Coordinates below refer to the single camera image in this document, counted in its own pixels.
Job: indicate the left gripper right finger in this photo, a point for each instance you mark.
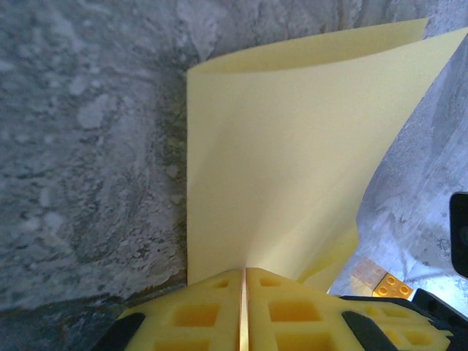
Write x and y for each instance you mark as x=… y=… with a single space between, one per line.
x=292 y=321

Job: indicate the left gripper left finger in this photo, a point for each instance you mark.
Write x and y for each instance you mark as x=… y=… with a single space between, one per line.
x=204 y=318

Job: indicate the orange toy brick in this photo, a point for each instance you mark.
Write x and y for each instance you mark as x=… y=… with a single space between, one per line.
x=393 y=287

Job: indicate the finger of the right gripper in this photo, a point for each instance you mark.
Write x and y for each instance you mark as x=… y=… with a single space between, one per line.
x=409 y=329

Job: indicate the yellow paper sheet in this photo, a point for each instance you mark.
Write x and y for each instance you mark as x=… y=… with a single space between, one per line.
x=278 y=146

